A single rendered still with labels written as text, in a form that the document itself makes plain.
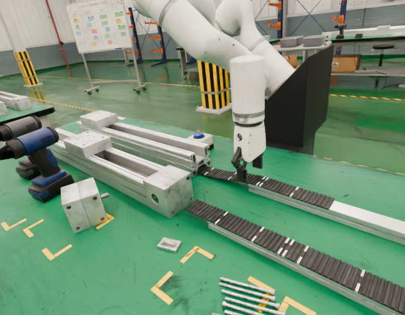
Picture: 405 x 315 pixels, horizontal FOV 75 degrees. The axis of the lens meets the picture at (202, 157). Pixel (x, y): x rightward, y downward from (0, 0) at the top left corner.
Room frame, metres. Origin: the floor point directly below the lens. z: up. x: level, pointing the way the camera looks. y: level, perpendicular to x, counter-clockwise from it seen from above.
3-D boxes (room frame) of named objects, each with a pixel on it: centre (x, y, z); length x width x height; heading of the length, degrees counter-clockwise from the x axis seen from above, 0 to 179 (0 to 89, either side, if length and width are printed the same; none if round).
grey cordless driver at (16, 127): (0.93, 0.68, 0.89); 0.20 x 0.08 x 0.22; 145
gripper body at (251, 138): (0.66, -0.13, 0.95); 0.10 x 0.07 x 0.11; 136
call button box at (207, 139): (0.97, 0.01, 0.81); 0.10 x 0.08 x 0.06; 136
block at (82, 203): (0.62, 0.33, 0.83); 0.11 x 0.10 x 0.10; 115
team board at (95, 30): (6.51, 1.88, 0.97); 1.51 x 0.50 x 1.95; 67
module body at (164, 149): (1.07, 0.30, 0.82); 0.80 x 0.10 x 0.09; 46
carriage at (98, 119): (1.25, 0.48, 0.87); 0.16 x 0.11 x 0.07; 46
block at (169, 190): (0.64, 0.10, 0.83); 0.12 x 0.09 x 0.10; 136
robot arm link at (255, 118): (0.66, -0.13, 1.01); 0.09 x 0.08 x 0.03; 136
